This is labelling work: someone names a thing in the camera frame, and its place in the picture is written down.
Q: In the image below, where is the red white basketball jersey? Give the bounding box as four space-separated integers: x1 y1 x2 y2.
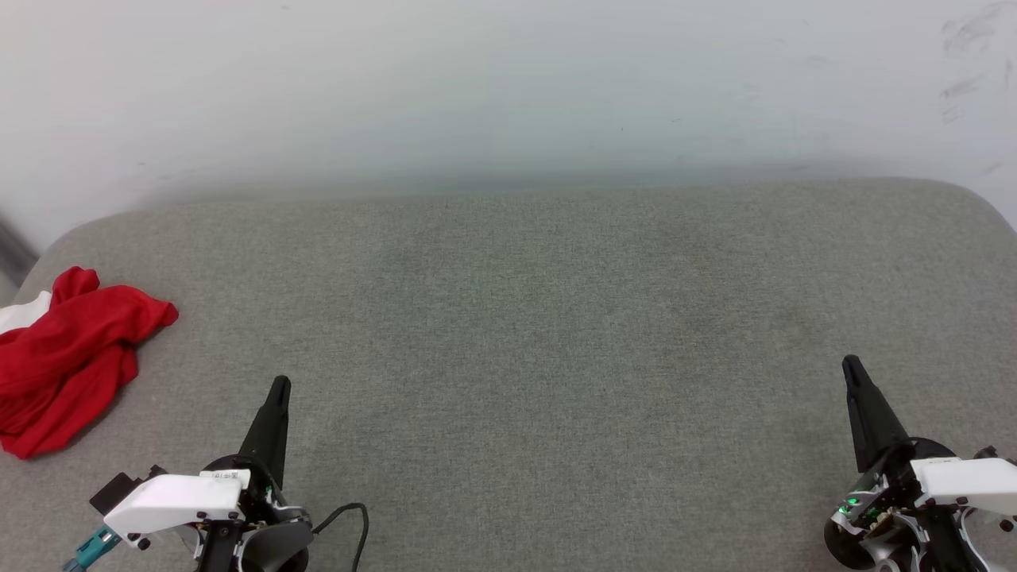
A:
0 266 180 461

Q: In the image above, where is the thin black cable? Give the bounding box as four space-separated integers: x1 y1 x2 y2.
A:
313 502 371 572

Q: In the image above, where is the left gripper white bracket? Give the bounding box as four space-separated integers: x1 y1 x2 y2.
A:
102 376 313 572

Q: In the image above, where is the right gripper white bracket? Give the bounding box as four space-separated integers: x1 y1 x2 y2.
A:
823 355 1017 570

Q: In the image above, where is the left camera cable teal plug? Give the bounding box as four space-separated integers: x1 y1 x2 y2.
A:
62 524 122 572

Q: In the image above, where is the grey fabric sofa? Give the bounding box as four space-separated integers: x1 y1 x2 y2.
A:
0 178 1017 572

